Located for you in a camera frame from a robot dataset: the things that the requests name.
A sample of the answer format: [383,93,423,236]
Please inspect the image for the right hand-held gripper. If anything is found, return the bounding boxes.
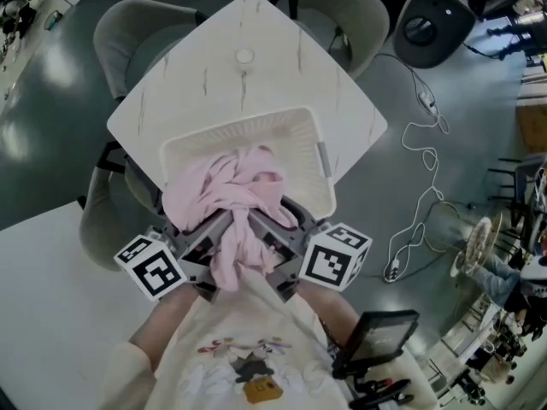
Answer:
[250,196,373,302]

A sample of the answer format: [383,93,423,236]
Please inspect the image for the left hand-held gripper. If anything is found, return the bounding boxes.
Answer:
[113,211,235,303]

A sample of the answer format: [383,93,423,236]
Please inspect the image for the pink clothes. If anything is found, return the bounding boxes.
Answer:
[162,144,300,293]

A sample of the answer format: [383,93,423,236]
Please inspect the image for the white plastic laundry basket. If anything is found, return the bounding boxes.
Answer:
[158,106,337,224]

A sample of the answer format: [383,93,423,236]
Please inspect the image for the person's left forearm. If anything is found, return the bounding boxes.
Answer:
[127,282,202,373]

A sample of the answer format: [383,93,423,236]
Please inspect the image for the person's right forearm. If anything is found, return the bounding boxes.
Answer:
[294,282,367,352]

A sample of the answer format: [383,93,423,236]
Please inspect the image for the person in white shirt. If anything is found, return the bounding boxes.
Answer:
[100,266,441,410]

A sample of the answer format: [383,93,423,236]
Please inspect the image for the white power strip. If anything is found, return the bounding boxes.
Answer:
[383,259,403,282]

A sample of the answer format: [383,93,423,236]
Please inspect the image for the black chest monitor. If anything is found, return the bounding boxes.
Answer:
[332,309,421,379]

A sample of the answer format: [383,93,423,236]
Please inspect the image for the white marble table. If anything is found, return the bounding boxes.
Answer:
[97,0,389,187]

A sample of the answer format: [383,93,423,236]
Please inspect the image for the plain white table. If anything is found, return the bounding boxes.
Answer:
[0,201,180,410]

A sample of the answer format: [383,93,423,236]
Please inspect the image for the white shelf unit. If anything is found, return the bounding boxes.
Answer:
[426,288,547,410]

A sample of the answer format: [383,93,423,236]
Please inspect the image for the black chair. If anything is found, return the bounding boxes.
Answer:
[486,155,547,251]

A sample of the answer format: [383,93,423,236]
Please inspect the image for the white cluttered workbench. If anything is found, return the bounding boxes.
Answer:
[0,0,91,114]

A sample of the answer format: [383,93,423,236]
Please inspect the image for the black white panda headgear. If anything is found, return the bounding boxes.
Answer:
[519,255,547,294]

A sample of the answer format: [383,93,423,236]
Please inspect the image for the grey black machine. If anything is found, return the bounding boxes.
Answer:
[391,0,479,70]

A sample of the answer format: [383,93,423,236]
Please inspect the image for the white floor cable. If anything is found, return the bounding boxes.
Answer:
[383,51,450,282]

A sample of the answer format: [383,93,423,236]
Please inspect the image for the black monitor mount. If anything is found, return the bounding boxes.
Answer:
[349,376,416,410]

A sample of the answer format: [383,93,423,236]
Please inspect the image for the gold wire stool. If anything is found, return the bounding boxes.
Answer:
[425,201,506,281]

